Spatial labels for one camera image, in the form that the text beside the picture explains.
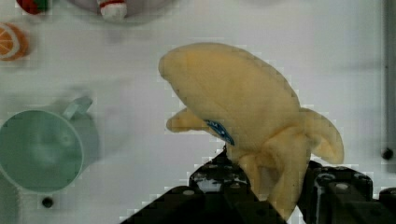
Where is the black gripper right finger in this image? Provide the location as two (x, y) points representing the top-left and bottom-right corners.
(298, 161), (396, 224)

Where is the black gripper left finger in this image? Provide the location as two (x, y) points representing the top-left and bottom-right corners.
(121, 149), (287, 224)

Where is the yellow plush banana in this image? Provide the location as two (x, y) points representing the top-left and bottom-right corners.
(158, 43), (344, 219)

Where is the green plastic mug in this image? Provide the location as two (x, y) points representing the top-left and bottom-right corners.
(0, 96), (99, 193)

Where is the grey round plate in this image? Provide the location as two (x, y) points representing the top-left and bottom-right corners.
(67, 0), (173, 17)

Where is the red plush ketchup bottle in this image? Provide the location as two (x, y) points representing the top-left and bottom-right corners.
(96, 0), (127, 21)

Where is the plush orange slice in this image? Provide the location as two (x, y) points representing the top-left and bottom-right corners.
(0, 22), (29, 61)

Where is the small red plush strawberry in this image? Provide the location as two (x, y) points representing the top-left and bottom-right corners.
(16, 0), (50, 15)

